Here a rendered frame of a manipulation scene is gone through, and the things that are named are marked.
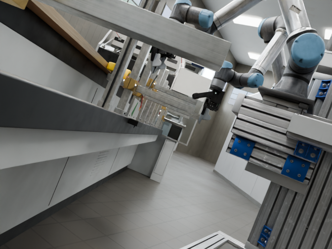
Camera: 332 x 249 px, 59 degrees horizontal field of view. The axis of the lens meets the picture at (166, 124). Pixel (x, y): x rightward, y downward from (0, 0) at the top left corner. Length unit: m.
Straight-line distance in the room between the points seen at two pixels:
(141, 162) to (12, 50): 3.53
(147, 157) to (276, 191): 2.94
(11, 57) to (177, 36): 0.62
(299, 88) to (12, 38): 1.06
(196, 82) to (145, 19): 3.80
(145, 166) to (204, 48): 3.96
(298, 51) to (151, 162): 3.30
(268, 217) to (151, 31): 1.30
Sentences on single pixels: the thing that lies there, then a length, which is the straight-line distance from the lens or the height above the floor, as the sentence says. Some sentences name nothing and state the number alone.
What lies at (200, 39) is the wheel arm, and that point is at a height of 0.82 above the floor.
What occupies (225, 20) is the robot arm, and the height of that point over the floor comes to 1.30.
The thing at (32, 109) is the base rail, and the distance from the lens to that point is 0.56.
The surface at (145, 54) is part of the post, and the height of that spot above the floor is 0.99.
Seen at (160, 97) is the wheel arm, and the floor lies 0.84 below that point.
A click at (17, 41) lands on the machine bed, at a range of 0.90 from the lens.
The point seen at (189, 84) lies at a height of 1.43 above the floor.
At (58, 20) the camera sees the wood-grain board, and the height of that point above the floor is 0.88.
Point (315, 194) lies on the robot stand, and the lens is 1.46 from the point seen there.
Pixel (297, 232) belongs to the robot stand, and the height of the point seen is 0.51.
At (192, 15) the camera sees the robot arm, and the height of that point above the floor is 1.23.
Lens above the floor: 0.71
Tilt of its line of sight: 1 degrees up
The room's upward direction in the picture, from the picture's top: 22 degrees clockwise
